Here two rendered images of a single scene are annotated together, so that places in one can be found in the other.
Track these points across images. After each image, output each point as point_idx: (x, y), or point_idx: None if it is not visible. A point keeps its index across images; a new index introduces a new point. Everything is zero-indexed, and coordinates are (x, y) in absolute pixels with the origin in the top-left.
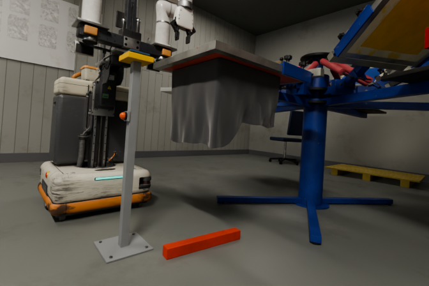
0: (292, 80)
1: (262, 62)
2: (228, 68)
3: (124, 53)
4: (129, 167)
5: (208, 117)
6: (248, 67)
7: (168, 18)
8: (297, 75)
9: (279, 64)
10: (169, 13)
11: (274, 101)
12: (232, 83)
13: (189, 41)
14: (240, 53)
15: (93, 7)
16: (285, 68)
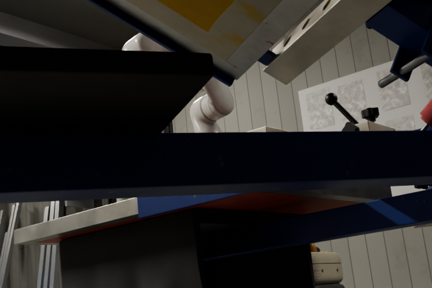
0: (236, 197)
1: (89, 220)
2: (69, 254)
3: None
4: None
5: None
6: (105, 233)
7: (202, 130)
8: (183, 199)
9: (131, 198)
10: (205, 117)
11: (189, 281)
12: (80, 280)
13: (107, 203)
14: (48, 229)
15: None
16: (142, 202)
